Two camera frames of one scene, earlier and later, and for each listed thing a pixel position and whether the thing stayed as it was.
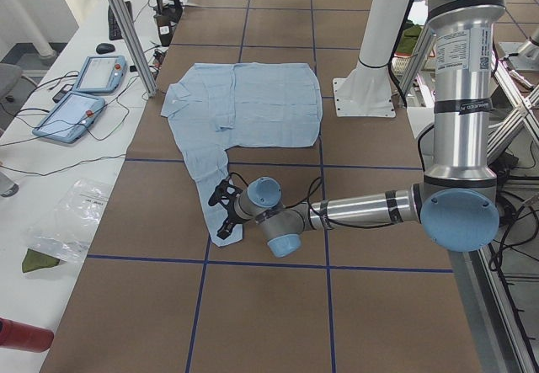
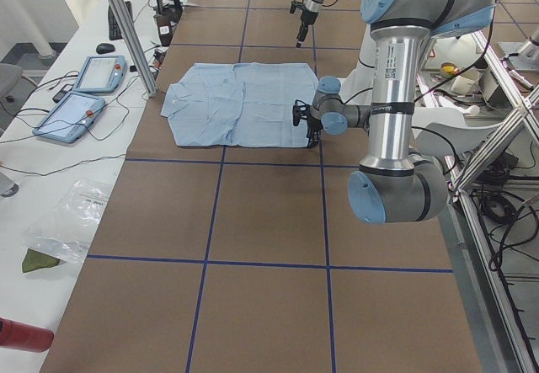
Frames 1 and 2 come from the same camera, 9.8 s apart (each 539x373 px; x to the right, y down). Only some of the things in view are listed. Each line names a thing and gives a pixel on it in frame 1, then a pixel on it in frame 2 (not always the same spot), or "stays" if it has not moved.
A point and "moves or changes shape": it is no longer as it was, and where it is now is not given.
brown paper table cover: (157, 291) stays
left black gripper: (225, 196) to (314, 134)
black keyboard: (114, 29) stays
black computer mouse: (104, 48) stays
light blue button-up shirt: (223, 106) moves or changes shape
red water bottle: (22, 336) stays
